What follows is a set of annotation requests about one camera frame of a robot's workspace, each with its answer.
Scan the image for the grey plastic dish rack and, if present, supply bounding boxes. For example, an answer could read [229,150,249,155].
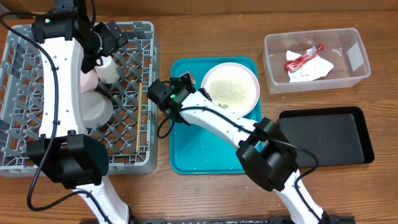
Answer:
[1,21,159,177]

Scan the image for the large white plate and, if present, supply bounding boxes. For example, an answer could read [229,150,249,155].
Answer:
[201,62,260,116]

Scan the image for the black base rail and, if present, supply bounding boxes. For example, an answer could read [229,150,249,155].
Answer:
[136,215,355,224]

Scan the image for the small pink plate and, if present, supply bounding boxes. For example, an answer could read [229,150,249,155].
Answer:
[80,70,98,93]

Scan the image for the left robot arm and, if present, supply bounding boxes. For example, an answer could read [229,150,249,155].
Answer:
[26,1,133,223]

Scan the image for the red snack wrapper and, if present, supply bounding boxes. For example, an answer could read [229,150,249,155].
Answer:
[284,44,324,73]

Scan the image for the wooden chopstick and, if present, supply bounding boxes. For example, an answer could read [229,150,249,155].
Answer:
[136,82,142,153]

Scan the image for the white napkin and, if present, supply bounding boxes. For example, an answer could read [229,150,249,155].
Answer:
[288,55,334,83]

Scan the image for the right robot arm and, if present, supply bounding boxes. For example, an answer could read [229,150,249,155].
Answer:
[147,72,331,223]

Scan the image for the black plastic tray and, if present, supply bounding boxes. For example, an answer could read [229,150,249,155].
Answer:
[279,106,375,166]

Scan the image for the grey bowl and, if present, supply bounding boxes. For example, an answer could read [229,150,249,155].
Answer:
[81,91,113,128]

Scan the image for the teal plastic tray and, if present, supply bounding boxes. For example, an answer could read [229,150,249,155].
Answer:
[169,56,257,174]

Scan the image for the clear plastic bin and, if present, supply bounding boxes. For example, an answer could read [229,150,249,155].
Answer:
[262,28,371,94]

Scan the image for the white cup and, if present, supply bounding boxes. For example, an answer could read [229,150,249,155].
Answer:
[95,56,119,83]

